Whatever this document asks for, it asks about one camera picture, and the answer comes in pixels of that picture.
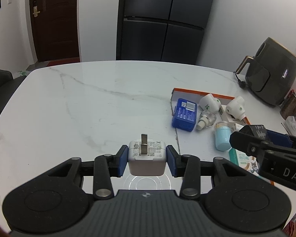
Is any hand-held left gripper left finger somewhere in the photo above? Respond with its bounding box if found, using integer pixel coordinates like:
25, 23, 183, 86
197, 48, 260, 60
48, 145, 129, 201

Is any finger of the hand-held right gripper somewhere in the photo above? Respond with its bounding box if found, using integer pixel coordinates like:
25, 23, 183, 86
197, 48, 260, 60
266, 130, 296, 151
229, 131, 296, 165

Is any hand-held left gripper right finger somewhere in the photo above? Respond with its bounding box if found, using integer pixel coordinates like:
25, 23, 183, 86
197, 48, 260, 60
166, 145, 249, 200

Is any black charger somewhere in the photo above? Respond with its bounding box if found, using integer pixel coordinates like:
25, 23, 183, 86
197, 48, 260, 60
241, 124, 267, 142

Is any teal printed carton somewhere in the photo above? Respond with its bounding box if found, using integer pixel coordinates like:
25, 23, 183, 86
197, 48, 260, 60
228, 149, 262, 177

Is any white cube charger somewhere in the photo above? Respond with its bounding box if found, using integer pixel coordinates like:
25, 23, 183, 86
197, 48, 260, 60
128, 133, 168, 176

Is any light blue toothpick holder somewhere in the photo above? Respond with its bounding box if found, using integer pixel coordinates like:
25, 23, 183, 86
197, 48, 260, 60
214, 121, 234, 152

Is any white plug-in repellent heater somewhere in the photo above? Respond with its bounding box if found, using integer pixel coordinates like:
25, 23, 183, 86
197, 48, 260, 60
199, 93, 221, 112
226, 96, 247, 119

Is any clear liquid refill bottle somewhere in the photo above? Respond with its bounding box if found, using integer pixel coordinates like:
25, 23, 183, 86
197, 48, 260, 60
196, 110, 217, 131

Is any blue plastic box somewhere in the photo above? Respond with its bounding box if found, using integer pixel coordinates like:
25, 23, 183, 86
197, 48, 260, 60
172, 98, 198, 131

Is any orange white box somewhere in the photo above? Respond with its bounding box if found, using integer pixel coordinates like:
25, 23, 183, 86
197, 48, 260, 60
170, 87, 252, 158

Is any crumpled white plastic bag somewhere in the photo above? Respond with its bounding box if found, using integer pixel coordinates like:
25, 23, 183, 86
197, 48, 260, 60
284, 116, 296, 136

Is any glass spice jar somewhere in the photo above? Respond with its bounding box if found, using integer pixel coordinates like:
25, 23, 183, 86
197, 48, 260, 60
279, 89, 296, 119

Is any dark grey air fryer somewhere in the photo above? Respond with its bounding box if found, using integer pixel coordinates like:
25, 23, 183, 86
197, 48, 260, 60
235, 37, 296, 107

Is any red door mat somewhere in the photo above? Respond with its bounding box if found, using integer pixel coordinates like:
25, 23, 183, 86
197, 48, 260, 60
47, 57, 81, 67

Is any dark grey refrigerator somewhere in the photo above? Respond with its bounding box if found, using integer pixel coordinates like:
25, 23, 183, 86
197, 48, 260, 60
116, 0, 218, 65

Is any dark grey chair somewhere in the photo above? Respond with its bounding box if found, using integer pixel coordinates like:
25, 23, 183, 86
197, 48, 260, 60
0, 64, 27, 131

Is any dark brown door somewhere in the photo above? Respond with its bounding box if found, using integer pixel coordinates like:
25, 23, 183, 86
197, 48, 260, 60
30, 0, 81, 63

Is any black power cable plug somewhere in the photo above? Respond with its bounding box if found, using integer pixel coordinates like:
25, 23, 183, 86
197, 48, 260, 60
233, 71, 247, 89

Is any brass door lock handle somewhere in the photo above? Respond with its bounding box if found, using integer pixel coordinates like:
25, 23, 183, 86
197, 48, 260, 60
32, 0, 41, 18

